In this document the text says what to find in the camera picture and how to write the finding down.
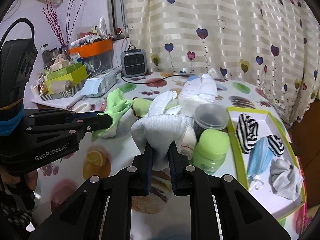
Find light green cloth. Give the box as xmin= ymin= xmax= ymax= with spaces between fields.
xmin=91 ymin=88 xmax=133 ymax=142

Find green towel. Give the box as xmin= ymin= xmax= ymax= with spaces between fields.
xmin=132 ymin=96 xmax=181 ymax=118

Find black white striped sock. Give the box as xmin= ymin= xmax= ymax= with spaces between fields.
xmin=236 ymin=113 xmax=259 ymax=154

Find blue face mask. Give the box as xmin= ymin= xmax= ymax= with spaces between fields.
xmin=247 ymin=137 xmax=273 ymax=192

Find grey work glove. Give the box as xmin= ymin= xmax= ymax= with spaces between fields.
xmin=270 ymin=158 xmax=303 ymax=201

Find plaid sleeve forearm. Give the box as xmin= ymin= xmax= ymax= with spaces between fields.
xmin=1 ymin=200 xmax=32 ymax=229

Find person's left hand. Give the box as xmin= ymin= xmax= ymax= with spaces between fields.
xmin=0 ymin=167 xmax=38 ymax=192

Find white curved plastic piece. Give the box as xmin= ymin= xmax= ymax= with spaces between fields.
xmin=69 ymin=101 xmax=92 ymax=113

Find chevron patterned box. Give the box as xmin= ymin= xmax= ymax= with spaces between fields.
xmin=40 ymin=87 xmax=81 ymax=101

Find blue wet wipes pack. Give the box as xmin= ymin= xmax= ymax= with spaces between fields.
xmin=81 ymin=73 xmax=117 ymax=98

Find green cardboard box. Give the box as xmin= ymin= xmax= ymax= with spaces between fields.
xmin=45 ymin=62 xmax=87 ymax=94

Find green lidded jar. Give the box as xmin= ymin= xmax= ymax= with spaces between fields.
xmin=192 ymin=129 xmax=230 ymax=175

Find clear lidded container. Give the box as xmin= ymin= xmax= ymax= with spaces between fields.
xmin=193 ymin=103 xmax=229 ymax=141

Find orange storage box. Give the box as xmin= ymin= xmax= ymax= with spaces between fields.
xmin=69 ymin=39 xmax=113 ymax=58

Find white tissue pack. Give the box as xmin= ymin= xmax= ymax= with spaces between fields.
xmin=178 ymin=74 xmax=217 ymax=118

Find grey small heater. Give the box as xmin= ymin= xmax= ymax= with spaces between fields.
xmin=120 ymin=45 xmax=148 ymax=77

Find green rimmed white tray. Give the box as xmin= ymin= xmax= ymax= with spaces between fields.
xmin=227 ymin=107 xmax=306 ymax=220

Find purple decorative twigs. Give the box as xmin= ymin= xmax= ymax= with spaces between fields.
xmin=42 ymin=0 xmax=86 ymax=51

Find wooden wardrobe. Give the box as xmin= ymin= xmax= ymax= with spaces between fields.
xmin=291 ymin=99 xmax=320 ymax=207

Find heart patterned curtain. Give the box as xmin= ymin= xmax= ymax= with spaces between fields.
xmin=124 ymin=0 xmax=319 ymax=123

